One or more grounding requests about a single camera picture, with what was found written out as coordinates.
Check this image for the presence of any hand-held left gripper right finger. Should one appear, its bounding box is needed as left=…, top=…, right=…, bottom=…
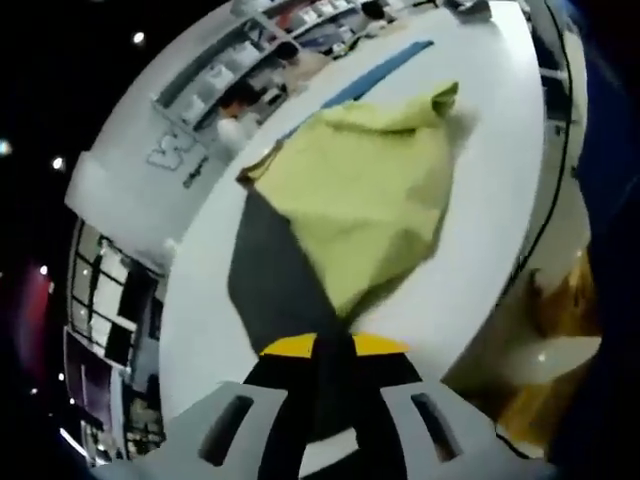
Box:
left=349, top=332, right=557, bottom=480

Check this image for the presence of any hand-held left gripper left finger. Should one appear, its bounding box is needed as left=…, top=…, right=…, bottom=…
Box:
left=92, top=333, right=321, bottom=480

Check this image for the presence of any yellow garment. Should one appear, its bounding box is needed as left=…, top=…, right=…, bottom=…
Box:
left=227, top=79, right=461, bottom=357

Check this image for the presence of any blue tape template strip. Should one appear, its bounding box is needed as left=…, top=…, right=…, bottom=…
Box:
left=285, top=39, right=434, bottom=142

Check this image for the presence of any row of white storage bins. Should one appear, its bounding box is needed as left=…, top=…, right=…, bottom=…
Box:
left=179, top=0, right=351, bottom=124

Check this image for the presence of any person's blue shirt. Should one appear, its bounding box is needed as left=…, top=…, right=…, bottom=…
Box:
left=574, top=0, right=640, bottom=480

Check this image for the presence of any grey metal shelving unit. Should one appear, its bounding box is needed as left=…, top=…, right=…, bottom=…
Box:
left=151, top=0, right=364, bottom=129

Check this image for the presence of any black cable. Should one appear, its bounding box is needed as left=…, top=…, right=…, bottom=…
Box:
left=517, top=0, right=575, bottom=274

